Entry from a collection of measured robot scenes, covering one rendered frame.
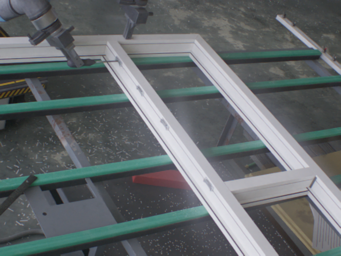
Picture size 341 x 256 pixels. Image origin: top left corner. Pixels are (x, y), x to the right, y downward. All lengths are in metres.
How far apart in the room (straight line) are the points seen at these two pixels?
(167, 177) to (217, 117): 1.65
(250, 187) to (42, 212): 0.65
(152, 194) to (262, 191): 0.48
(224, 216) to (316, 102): 2.80
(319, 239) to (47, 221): 1.10
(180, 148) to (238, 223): 0.35
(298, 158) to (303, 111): 2.22
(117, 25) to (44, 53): 2.28
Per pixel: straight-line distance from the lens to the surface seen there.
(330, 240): 2.46
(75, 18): 4.58
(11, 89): 3.15
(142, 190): 2.36
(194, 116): 3.92
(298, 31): 3.37
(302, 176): 2.16
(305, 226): 2.46
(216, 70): 2.58
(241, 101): 2.46
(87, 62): 2.32
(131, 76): 2.32
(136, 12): 2.42
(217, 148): 2.22
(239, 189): 1.98
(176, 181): 2.39
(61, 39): 2.21
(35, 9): 2.20
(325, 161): 2.86
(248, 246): 1.86
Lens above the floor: 2.14
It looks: 35 degrees down
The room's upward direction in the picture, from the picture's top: 20 degrees clockwise
